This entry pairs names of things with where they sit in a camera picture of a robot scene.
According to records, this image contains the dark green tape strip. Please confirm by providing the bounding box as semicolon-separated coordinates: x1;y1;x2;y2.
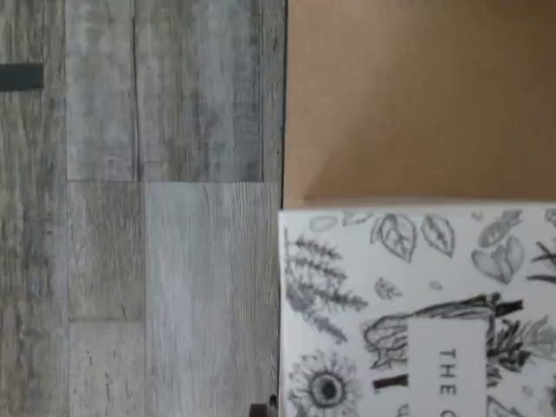
0;63;45;93

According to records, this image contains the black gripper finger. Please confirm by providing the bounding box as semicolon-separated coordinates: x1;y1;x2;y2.
248;392;280;417

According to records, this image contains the black metal shelf rack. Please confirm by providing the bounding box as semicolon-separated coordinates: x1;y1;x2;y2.
280;0;290;210

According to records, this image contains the white box yellow strip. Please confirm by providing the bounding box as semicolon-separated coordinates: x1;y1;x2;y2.
276;207;556;417

